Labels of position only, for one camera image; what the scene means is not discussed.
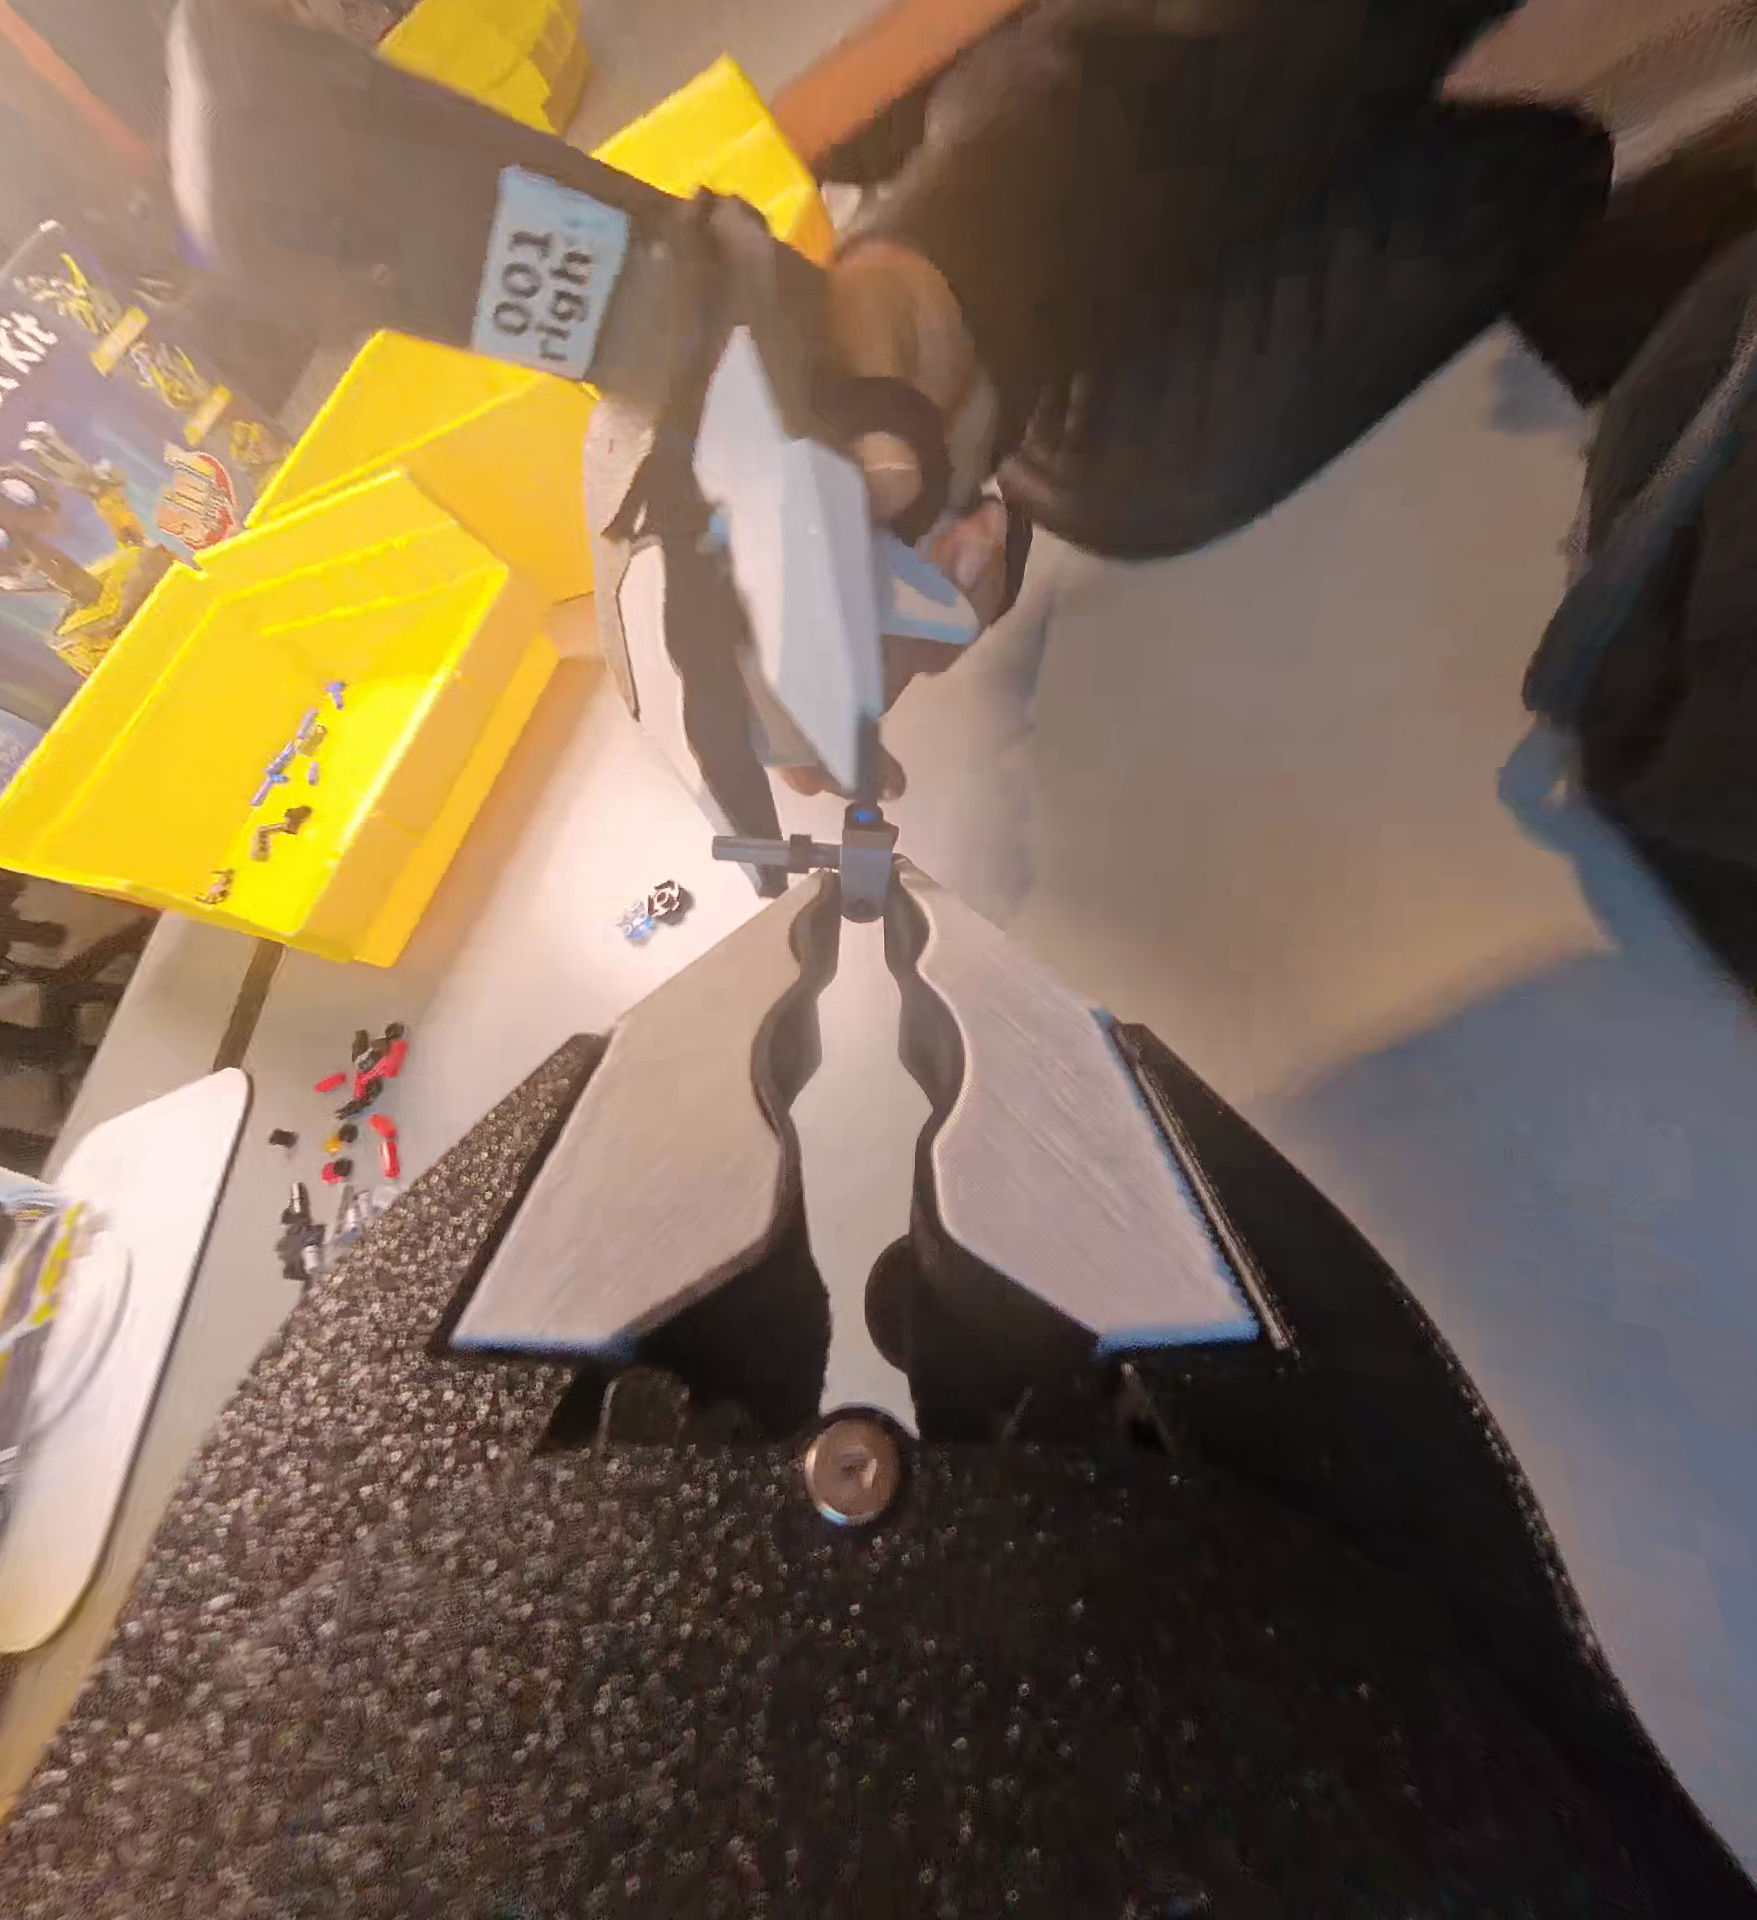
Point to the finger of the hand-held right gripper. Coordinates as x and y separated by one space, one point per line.
802 586
633 599

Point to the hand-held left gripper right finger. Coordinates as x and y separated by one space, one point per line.
1074 1184

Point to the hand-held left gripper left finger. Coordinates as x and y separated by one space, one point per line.
639 1184

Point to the small black blue-pin assembly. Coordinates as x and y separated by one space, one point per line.
766 850

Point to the black round toy plate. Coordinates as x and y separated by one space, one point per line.
669 901

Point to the pile of small toy pieces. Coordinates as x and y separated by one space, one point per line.
370 1072

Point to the small grey connector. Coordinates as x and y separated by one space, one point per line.
866 878

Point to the grey desk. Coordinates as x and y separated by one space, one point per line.
1269 781

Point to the person's right hand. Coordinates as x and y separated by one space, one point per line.
900 314

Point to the stack of yellow bins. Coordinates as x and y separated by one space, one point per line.
503 44

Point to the wide yellow bin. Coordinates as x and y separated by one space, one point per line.
143 720
412 419

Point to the colourful toy box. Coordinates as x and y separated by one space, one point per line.
8 449

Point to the white book stand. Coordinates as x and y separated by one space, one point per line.
143 1274

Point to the light grey toy connector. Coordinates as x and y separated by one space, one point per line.
214 887

